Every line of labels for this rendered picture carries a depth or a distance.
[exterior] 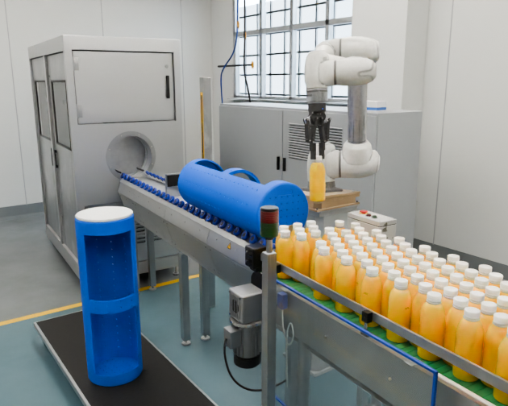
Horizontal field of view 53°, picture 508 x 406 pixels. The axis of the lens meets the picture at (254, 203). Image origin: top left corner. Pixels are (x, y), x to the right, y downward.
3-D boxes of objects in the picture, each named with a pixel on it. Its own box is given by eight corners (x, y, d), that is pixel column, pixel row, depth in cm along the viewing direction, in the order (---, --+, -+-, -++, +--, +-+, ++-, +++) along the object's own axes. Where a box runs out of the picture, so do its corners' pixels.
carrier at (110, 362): (77, 373, 277) (106, 394, 258) (63, 215, 256) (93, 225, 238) (123, 353, 297) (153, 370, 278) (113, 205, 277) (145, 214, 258)
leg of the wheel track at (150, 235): (155, 287, 429) (151, 214, 415) (157, 289, 424) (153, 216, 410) (147, 288, 426) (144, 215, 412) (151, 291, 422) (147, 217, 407)
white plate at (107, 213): (64, 213, 256) (64, 215, 256) (93, 223, 238) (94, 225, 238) (113, 203, 276) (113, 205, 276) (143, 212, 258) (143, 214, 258)
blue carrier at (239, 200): (220, 203, 315) (221, 157, 309) (307, 239, 242) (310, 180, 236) (177, 208, 300) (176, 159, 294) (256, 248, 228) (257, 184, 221)
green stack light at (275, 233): (272, 231, 180) (272, 217, 179) (282, 236, 175) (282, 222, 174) (256, 234, 177) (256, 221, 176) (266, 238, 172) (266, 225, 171)
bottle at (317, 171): (319, 202, 218) (319, 160, 215) (306, 200, 222) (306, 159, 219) (328, 200, 223) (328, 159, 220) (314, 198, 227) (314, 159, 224)
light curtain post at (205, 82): (212, 304, 398) (206, 77, 358) (215, 306, 393) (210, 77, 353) (205, 305, 395) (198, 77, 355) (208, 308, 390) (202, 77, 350)
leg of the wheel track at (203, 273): (207, 335, 348) (205, 247, 333) (211, 339, 343) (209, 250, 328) (199, 337, 345) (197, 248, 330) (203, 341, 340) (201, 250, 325)
